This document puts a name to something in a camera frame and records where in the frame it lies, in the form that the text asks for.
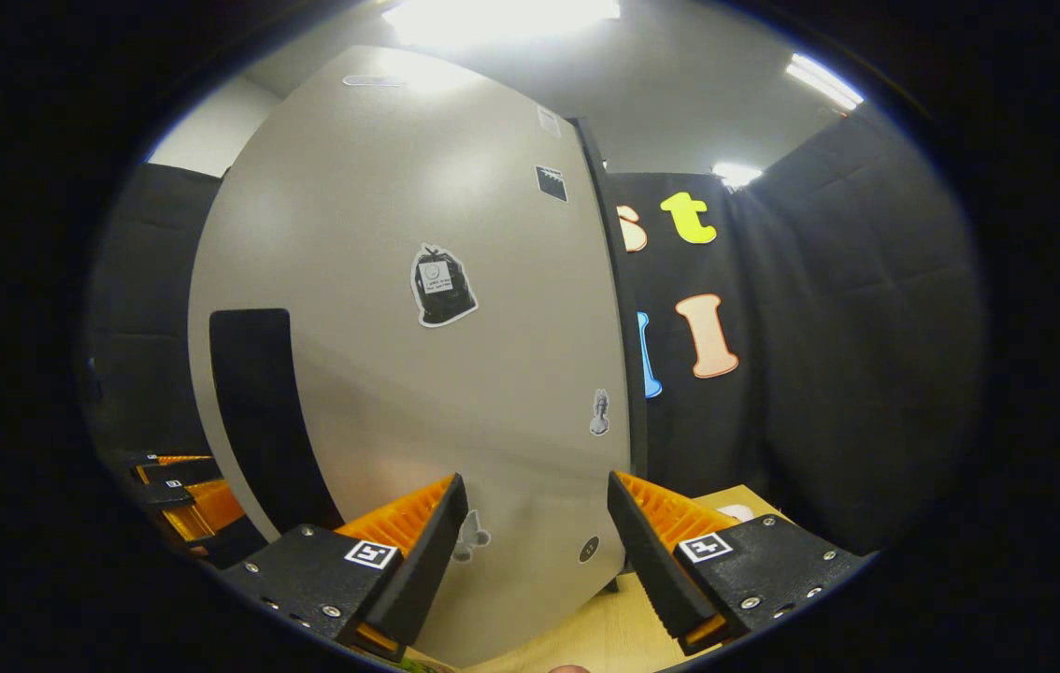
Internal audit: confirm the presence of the beige cabinet door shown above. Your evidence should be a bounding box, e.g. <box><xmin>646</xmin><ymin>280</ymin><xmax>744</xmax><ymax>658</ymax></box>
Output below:
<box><xmin>188</xmin><ymin>45</ymin><xmax>636</xmax><ymax>669</ymax></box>

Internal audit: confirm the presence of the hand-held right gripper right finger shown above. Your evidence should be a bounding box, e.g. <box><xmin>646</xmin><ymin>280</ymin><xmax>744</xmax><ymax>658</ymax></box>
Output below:
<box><xmin>605</xmin><ymin>470</ymin><xmax>869</xmax><ymax>656</ymax></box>

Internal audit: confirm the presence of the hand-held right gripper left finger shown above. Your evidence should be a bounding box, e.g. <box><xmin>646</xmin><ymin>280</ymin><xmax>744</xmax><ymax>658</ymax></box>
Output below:
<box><xmin>218</xmin><ymin>472</ymin><xmax>471</xmax><ymax>664</ymax></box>

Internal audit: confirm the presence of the ceiling light panel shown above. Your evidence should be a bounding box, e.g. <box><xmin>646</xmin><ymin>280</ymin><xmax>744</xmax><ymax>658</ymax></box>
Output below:
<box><xmin>711</xmin><ymin>162</ymin><xmax>764</xmax><ymax>189</ymax></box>
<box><xmin>784</xmin><ymin>52</ymin><xmax>866</xmax><ymax>113</ymax></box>
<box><xmin>380</xmin><ymin>0</ymin><xmax>623</xmax><ymax>48</ymax></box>

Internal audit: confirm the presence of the black door handle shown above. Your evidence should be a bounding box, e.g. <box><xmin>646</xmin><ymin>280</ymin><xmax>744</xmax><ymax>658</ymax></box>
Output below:
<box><xmin>208</xmin><ymin>308</ymin><xmax>345</xmax><ymax>536</ymax></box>

